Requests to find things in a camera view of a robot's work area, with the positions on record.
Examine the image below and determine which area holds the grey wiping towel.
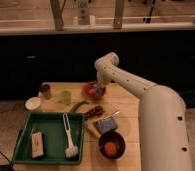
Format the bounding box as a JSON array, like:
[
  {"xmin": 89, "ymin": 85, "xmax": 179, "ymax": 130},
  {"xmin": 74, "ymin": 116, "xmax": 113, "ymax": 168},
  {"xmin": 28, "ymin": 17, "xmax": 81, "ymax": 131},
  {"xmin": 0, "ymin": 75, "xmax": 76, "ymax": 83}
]
[{"xmin": 94, "ymin": 84, "xmax": 103, "ymax": 96}]

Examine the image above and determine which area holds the red bowl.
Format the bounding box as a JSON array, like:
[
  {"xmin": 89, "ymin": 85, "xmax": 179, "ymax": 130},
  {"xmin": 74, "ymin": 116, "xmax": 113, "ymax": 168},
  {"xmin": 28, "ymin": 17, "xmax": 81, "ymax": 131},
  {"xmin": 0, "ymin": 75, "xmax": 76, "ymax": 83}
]
[{"xmin": 82, "ymin": 81, "xmax": 106, "ymax": 100}]

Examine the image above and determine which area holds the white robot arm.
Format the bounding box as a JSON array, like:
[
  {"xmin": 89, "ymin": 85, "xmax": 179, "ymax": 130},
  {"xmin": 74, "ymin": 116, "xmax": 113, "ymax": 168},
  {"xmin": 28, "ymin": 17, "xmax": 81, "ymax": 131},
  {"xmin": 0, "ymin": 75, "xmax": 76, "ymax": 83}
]
[{"xmin": 94, "ymin": 52, "xmax": 193, "ymax": 171}]

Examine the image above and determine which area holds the dark bowl with orange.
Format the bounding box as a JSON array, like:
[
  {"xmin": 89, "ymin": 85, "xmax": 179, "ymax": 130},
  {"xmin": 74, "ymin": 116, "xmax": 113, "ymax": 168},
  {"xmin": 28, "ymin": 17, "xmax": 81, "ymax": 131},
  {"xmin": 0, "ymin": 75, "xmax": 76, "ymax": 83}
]
[{"xmin": 98, "ymin": 131, "xmax": 126, "ymax": 159}]

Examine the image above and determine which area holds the white round bowl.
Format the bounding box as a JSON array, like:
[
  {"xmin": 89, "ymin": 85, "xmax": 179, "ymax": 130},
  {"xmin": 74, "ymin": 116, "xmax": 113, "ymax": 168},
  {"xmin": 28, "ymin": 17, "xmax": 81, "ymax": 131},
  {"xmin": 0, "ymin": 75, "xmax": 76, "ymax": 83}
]
[{"xmin": 25, "ymin": 97, "xmax": 41, "ymax": 111}]

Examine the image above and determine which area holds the dark brown food item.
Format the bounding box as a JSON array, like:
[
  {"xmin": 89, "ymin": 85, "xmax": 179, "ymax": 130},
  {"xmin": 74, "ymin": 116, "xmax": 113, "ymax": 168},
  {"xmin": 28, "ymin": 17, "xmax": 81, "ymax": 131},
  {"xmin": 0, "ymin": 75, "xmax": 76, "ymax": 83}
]
[{"xmin": 85, "ymin": 106, "xmax": 104, "ymax": 119}]

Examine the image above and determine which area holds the green cup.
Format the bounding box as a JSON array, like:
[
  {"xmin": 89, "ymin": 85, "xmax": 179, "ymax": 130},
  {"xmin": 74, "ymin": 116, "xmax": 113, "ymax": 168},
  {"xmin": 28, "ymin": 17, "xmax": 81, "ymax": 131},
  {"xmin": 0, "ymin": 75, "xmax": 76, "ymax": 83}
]
[{"xmin": 61, "ymin": 90, "xmax": 71, "ymax": 105}]

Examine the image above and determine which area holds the blue sponge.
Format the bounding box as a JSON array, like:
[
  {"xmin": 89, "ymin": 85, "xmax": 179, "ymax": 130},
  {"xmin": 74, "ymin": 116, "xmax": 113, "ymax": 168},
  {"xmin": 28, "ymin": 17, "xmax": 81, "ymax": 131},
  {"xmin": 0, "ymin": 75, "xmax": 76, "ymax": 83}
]
[{"xmin": 96, "ymin": 118, "xmax": 118, "ymax": 134}]

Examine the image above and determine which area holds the green plastic tray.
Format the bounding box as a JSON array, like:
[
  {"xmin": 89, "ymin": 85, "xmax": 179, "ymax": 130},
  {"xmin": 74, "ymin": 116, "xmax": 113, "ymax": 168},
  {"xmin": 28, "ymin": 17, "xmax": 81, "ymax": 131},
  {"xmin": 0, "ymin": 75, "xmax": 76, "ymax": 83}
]
[{"xmin": 12, "ymin": 112, "xmax": 85, "ymax": 165}]

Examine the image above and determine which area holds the white dish brush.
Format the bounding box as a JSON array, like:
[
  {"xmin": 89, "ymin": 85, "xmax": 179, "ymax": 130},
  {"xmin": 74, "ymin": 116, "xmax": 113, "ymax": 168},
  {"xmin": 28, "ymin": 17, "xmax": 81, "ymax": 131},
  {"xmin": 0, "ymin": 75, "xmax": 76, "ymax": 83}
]
[{"xmin": 62, "ymin": 113, "xmax": 78, "ymax": 159}]

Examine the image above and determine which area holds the dark object on floor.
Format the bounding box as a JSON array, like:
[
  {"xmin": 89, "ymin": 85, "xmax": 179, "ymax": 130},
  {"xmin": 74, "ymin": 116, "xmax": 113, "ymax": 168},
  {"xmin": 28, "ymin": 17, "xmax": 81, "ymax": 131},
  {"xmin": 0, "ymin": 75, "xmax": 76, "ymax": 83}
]
[{"xmin": 181, "ymin": 91, "xmax": 195, "ymax": 108}]

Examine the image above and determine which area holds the white rectangular sponge block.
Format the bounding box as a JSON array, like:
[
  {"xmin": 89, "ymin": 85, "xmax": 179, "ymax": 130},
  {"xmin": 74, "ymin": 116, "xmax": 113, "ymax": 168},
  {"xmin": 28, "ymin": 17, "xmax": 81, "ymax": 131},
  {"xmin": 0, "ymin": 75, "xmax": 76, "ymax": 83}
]
[{"xmin": 31, "ymin": 132, "xmax": 44, "ymax": 158}]

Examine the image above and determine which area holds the right wooden post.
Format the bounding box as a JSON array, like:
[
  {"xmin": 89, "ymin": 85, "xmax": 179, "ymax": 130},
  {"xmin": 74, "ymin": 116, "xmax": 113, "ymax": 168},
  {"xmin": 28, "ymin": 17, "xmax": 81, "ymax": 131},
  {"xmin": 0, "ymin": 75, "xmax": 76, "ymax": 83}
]
[{"xmin": 113, "ymin": 0, "xmax": 125, "ymax": 29}]

